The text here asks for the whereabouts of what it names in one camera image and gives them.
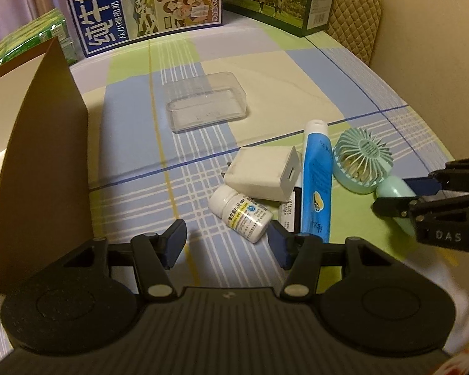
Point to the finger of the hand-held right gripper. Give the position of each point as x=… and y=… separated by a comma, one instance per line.
x=392, y=208
x=424, y=185

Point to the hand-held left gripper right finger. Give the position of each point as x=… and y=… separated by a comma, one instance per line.
x=279, y=244

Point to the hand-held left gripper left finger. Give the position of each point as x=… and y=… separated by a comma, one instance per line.
x=174, y=242

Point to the white pill bottle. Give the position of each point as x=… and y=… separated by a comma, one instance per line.
x=242, y=215

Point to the mint handheld fan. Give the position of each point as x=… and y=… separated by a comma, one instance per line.
x=359, y=160

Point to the blue tube with white cap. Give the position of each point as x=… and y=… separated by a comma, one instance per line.
x=316, y=179

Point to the white charger plug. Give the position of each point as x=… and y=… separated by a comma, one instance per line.
x=258, y=172

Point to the clear plastic case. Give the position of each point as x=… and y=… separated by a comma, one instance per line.
x=207, y=103

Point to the brown cardboard box flap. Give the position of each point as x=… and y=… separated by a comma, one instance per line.
x=47, y=164

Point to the plaid tablecloth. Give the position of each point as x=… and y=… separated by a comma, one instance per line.
x=140, y=164

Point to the red and white printed packet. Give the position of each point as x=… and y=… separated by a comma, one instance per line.
x=467, y=363

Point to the chair with quilted beige cover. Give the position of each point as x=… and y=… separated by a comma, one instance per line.
x=355, y=15

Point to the blue milk carton case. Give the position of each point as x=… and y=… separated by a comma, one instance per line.
x=140, y=4

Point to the green cow print carton case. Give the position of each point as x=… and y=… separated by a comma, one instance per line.
x=269, y=0

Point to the green shrink-wrapped drink pack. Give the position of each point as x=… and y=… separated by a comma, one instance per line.
x=27, y=39

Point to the pink patterned curtain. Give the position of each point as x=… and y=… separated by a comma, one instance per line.
x=15, y=0

